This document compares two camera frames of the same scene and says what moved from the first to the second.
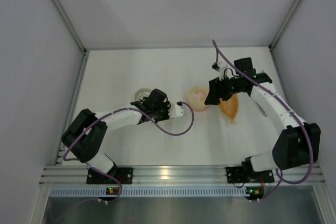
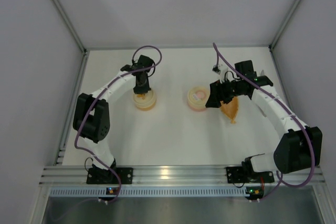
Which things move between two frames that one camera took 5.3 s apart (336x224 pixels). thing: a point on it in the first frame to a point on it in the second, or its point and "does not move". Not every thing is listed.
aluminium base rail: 181,177 does not move
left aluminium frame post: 62,11 does not move
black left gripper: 161,111 to 142,89
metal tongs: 261,110 does not move
